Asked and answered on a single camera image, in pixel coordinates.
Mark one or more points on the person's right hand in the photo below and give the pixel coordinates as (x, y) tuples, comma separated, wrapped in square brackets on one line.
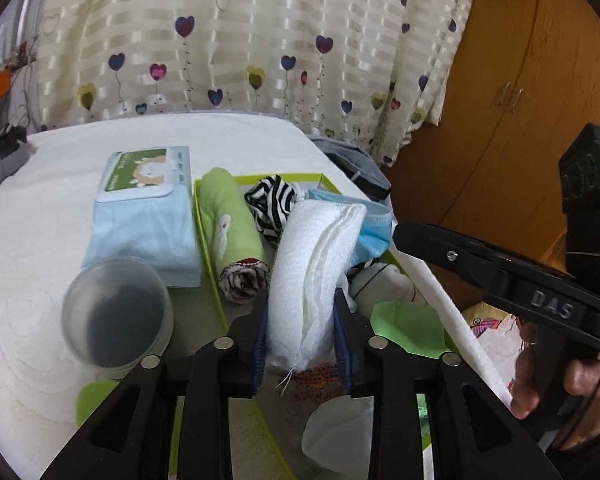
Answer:
[(595, 390)]

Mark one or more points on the black white striped cloth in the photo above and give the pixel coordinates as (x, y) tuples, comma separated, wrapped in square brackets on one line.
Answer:
[(275, 200)]

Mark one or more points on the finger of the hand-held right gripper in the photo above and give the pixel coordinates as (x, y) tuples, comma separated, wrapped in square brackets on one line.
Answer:
[(445, 255)]

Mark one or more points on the grey cloth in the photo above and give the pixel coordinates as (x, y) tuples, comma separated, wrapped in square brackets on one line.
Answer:
[(350, 165)]

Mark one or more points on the blue wet wipes pack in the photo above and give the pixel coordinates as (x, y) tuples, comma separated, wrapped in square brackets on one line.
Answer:
[(140, 225)]

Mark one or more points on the wooden wardrobe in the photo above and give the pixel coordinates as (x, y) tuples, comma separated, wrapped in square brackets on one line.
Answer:
[(520, 85)]

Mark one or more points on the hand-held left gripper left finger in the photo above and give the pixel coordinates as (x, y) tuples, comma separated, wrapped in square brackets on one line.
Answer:
[(260, 360)]

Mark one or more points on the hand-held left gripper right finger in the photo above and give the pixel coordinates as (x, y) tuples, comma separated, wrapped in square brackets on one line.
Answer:
[(342, 355)]

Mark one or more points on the green towel with red trim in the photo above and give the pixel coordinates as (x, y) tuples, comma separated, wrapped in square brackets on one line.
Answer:
[(230, 210)]

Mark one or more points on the pink patterned cloth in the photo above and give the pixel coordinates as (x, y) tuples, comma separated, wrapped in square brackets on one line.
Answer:
[(485, 327)]

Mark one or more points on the blue face mask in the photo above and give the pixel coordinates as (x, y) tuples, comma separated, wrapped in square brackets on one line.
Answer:
[(372, 230)]

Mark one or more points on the black grey headset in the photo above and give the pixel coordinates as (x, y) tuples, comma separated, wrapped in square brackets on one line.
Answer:
[(0, 172)]

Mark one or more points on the yellow-green cardboard box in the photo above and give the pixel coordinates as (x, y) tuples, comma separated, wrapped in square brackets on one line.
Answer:
[(260, 440)]

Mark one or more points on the bright green cloth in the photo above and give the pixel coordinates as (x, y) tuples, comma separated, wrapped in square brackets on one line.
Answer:
[(405, 325)]

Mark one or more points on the green lidded jar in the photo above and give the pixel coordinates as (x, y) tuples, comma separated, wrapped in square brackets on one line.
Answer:
[(95, 402)]

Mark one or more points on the cream curtain with hearts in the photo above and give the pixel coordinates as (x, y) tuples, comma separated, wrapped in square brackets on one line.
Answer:
[(255, 35)]

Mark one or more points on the clear jar with dark contents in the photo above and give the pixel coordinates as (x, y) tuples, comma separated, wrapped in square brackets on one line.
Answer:
[(115, 315)]

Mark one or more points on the white gauze towel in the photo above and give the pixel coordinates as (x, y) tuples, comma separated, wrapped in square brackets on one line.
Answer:
[(310, 270)]

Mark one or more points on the clear printed plastic bag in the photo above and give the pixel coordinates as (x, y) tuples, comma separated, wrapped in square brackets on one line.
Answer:
[(315, 377)]

